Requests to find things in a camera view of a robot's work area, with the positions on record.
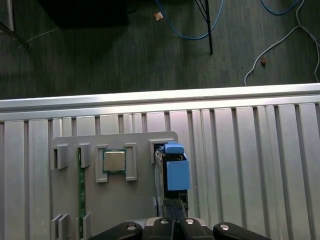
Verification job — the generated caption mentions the silver CPU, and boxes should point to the silver CPU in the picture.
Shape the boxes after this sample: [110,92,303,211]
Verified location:
[102,149,127,173]

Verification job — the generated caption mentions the grey parts rack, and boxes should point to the grey parts rack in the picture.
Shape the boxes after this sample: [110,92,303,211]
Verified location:
[50,130,180,240]

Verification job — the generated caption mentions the white floor cable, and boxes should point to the white floor cable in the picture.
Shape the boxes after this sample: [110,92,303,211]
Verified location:
[243,0,320,88]

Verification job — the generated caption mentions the blue network cable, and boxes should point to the blue network cable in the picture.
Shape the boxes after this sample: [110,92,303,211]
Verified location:
[259,0,304,16]
[154,0,226,41]

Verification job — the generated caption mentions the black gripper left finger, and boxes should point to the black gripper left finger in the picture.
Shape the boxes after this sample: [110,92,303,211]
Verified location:
[87,198,177,240]

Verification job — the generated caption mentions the black desk leg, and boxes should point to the black desk leg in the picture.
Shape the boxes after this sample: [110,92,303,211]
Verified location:
[194,0,214,55]

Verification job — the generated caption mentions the black floor box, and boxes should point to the black floor box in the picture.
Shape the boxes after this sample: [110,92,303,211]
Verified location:
[36,0,130,29]

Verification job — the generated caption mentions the green RAM stick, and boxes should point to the green RAM stick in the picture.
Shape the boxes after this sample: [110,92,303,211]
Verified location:
[77,147,87,240]

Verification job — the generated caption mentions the metal chair leg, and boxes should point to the metal chair leg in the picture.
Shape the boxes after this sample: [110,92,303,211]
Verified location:
[0,0,33,51]

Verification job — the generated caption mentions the hard disk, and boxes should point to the hard disk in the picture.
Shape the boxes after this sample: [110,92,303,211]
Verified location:
[152,141,191,218]

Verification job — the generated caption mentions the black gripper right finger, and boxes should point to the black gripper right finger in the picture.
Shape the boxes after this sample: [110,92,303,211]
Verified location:
[175,198,272,240]

